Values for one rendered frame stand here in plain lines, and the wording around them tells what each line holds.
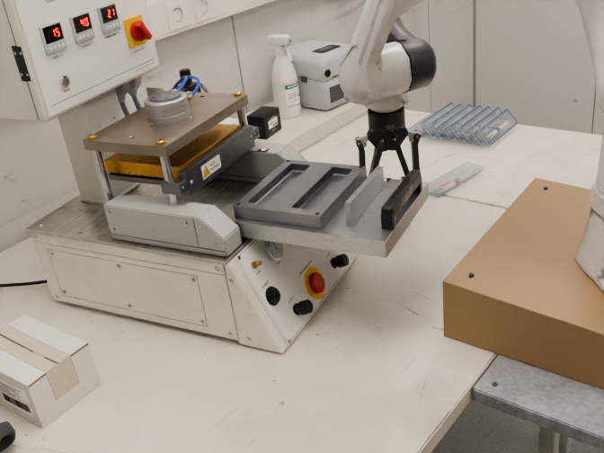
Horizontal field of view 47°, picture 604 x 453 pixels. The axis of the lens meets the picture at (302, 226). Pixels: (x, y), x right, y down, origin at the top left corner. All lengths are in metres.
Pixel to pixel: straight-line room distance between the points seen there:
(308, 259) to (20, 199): 0.81
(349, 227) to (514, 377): 0.35
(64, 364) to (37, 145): 0.78
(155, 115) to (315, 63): 0.96
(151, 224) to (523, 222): 0.66
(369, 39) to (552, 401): 0.64
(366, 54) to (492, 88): 2.49
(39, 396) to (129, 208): 0.34
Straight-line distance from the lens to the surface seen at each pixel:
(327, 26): 2.62
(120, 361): 1.30
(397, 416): 1.09
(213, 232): 1.15
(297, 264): 1.29
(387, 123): 1.42
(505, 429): 2.15
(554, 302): 1.14
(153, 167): 1.25
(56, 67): 1.30
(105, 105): 1.43
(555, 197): 1.40
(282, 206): 1.16
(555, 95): 3.58
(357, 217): 1.14
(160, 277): 1.27
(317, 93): 2.19
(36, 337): 1.28
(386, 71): 1.27
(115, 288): 1.37
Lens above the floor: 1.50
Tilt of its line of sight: 28 degrees down
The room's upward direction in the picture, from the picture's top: 7 degrees counter-clockwise
